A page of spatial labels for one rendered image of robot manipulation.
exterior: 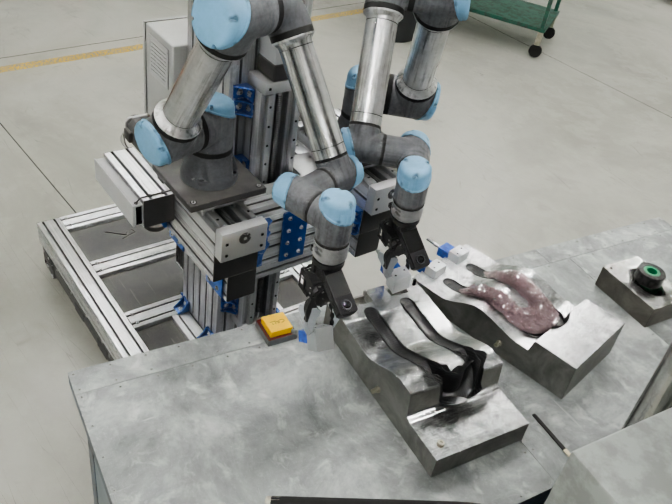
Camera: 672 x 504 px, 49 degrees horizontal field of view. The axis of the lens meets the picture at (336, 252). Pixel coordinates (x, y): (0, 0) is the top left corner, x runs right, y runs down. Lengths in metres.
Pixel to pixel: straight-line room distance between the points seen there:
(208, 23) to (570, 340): 1.14
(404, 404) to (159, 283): 1.48
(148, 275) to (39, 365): 0.51
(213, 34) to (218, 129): 0.41
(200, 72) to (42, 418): 1.54
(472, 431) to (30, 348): 1.84
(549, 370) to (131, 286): 1.64
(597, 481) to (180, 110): 1.19
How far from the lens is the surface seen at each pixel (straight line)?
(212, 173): 1.93
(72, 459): 2.67
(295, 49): 1.60
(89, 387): 1.78
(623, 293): 2.30
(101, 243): 3.13
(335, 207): 1.48
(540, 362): 1.93
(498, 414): 1.77
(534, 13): 6.41
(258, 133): 2.11
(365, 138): 1.75
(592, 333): 2.00
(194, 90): 1.66
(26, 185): 3.89
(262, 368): 1.81
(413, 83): 2.08
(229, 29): 1.49
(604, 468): 0.92
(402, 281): 1.91
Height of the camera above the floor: 2.12
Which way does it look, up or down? 37 degrees down
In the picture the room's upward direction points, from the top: 10 degrees clockwise
